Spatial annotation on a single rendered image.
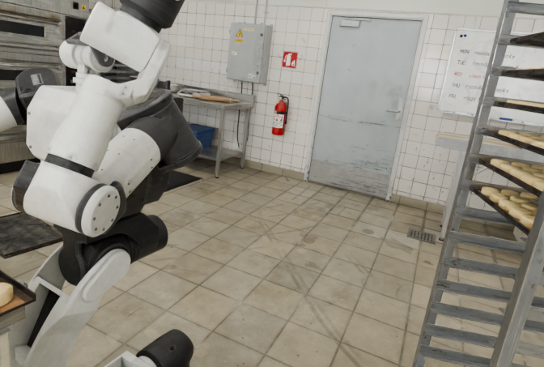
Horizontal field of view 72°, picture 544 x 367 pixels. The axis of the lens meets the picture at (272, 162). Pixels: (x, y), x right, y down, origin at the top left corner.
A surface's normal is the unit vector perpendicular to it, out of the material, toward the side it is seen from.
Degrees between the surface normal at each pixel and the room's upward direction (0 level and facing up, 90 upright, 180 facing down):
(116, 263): 90
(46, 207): 106
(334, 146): 90
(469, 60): 90
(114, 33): 92
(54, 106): 45
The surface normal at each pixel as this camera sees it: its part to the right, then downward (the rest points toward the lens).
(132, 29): 0.38, 0.30
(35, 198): -0.26, 0.46
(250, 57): -0.42, 0.17
